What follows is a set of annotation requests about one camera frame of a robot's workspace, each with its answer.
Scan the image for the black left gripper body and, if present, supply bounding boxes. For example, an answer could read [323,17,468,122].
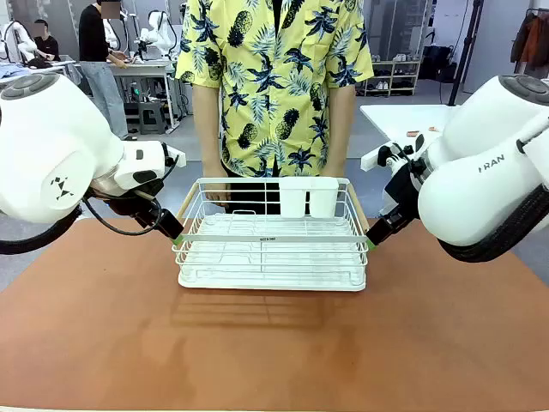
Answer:
[112,184,164,227]

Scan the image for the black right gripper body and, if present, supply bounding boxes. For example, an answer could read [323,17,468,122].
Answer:
[379,161,424,224]

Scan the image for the white wire dish rack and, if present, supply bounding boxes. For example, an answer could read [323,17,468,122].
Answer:
[173,176,371,293]

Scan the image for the person's left forearm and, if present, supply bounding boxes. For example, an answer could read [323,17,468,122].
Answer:
[328,83,358,178]

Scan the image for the person's right forearm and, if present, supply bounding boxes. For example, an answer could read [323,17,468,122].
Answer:
[191,83,225,185]

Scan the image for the person's right hand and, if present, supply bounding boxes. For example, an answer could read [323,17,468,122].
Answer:
[203,171,232,209]

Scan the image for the white side table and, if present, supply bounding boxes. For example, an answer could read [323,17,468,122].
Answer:
[359,104,462,145]

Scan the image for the grey step stool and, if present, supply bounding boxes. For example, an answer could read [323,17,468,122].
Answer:
[137,100,166,134]

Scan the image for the black trousers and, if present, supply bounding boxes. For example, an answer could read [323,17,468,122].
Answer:
[222,165,284,215]

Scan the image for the white plastic cutlery holder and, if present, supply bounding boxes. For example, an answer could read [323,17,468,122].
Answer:
[278,176,340,219]

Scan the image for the white shoe rack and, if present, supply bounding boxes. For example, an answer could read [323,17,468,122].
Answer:
[355,59,421,98]

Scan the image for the white background work table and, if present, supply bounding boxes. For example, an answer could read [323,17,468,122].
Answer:
[109,58,178,130]

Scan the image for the black bag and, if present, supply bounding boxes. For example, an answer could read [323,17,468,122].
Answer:
[418,45,458,82]

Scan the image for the black tripod pole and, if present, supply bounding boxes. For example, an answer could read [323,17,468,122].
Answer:
[448,0,485,106]

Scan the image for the standing person in black shirt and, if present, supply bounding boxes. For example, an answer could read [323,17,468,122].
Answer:
[79,0,130,141]

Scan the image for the person in yellow shirt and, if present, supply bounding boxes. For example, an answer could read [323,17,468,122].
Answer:
[174,0,375,178]

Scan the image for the seated person in black shirt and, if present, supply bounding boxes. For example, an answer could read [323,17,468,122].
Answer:
[33,19,61,62]

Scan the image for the clothes rack with garments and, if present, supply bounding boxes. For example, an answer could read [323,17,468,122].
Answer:
[510,8,549,78]

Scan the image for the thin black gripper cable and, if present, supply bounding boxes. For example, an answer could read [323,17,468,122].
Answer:
[82,154,180,236]

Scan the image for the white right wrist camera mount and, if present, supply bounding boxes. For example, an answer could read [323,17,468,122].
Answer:
[360,140,413,173]

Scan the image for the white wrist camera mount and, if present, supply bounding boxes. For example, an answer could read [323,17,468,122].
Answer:
[360,140,413,173]
[162,143,188,168]

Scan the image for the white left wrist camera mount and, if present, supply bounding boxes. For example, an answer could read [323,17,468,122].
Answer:
[162,143,188,168]

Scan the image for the black right arm cable sleeve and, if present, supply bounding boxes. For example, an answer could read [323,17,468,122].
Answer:
[437,184,549,264]

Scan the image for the black arm cable sleeve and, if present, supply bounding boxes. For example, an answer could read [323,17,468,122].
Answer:
[0,204,82,256]
[437,184,549,264]

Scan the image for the black left arm cable sleeve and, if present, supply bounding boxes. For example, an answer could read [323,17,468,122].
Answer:
[0,204,82,256]

